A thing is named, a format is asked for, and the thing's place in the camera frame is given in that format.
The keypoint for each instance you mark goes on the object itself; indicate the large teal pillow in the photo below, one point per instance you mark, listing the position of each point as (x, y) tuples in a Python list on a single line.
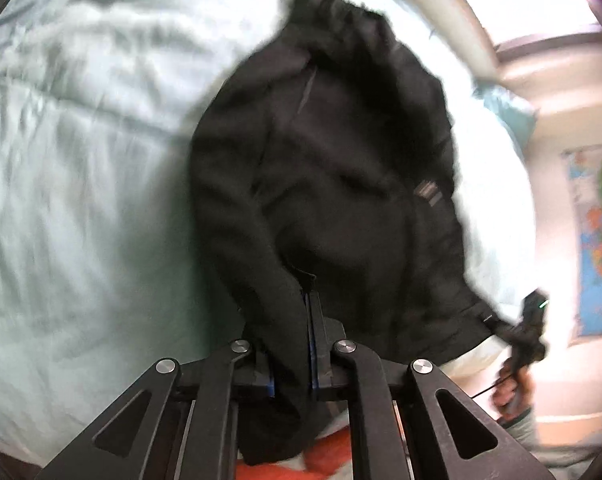
[(506, 110)]

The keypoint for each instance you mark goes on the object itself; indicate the orange cloth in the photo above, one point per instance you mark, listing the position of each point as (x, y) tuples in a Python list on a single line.
[(331, 460)]

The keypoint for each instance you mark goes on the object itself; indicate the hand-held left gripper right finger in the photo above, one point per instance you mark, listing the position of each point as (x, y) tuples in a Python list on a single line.
[(313, 350)]

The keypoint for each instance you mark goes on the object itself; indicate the grey framed window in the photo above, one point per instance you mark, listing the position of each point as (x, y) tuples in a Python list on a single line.
[(521, 0)]

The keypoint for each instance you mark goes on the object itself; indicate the person's right hand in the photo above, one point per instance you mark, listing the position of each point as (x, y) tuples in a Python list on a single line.
[(503, 395)]

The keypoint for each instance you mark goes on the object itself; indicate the person's right forearm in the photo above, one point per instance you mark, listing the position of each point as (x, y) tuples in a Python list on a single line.
[(523, 430)]

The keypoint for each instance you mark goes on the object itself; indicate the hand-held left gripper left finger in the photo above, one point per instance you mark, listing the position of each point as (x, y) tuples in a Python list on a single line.
[(267, 385)]

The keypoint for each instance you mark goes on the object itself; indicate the black hooded jacket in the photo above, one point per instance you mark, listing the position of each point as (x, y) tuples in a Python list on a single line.
[(331, 185)]

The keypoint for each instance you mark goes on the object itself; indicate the colourful wall map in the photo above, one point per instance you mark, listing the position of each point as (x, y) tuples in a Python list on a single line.
[(596, 240)]

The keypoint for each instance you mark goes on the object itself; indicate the light blue quilt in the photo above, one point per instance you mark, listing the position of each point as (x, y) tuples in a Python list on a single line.
[(81, 185)]

